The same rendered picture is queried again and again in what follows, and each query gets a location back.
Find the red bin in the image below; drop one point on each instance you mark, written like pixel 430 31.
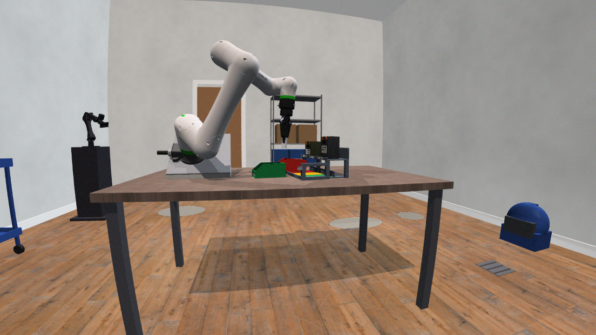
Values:
pixel 291 164

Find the green bin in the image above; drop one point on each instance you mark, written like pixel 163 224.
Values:
pixel 269 170

